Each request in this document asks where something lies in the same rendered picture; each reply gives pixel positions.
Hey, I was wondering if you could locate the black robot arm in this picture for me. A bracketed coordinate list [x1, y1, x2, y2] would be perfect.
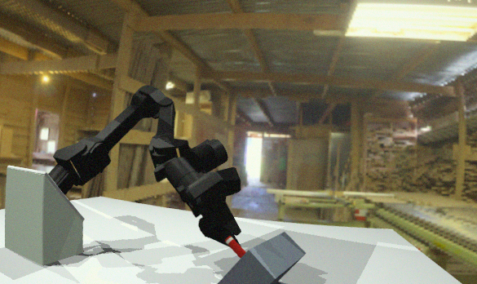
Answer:
[48, 85, 241, 196]

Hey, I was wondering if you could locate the dark red peg with white band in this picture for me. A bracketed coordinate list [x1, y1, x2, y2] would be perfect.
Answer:
[225, 236, 246, 258]

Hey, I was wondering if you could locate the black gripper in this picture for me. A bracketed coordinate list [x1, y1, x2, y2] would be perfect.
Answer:
[176, 172, 241, 246]

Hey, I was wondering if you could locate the grey sloped panel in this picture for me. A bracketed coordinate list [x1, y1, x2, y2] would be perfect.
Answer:
[218, 232, 306, 284]

